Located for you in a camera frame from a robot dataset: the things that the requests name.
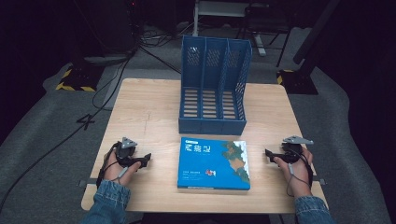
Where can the black yellow striped stand base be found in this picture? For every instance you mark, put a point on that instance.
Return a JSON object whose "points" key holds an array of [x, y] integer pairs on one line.
{"points": [[295, 81], [79, 79]]}

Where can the person's right hand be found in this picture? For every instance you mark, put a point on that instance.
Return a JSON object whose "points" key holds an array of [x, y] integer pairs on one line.
{"points": [[297, 174]]}

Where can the blue book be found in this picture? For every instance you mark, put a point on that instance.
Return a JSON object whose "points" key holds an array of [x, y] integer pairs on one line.
{"points": [[213, 165]]}

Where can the white metal stand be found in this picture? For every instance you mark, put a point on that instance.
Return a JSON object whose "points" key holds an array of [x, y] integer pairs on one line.
{"points": [[227, 18]]}

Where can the person's left hand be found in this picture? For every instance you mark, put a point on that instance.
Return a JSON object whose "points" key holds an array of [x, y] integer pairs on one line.
{"points": [[116, 170]]}

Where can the blue file rack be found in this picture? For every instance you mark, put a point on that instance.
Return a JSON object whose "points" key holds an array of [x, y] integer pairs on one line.
{"points": [[213, 90]]}

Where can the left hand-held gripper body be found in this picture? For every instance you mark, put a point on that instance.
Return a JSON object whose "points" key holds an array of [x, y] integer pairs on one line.
{"points": [[125, 149]]}

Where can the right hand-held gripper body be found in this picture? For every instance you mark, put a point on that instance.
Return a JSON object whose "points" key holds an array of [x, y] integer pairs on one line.
{"points": [[293, 149]]}

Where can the black slanted stand pole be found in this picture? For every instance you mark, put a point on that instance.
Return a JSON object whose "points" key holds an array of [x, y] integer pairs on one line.
{"points": [[314, 31]]}

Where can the grey table clamp bracket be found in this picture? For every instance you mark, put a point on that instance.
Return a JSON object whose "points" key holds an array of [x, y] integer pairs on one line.
{"points": [[85, 182], [320, 181]]}

